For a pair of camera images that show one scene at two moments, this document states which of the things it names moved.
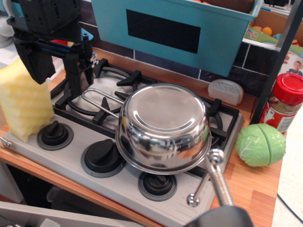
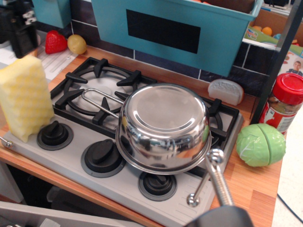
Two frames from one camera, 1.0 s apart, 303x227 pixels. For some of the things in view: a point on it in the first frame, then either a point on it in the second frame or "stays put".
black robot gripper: [57, 24] to [18, 25]
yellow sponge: [25, 105] stays put
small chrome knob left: [9, 144] stays put
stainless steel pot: [163, 128] stays put
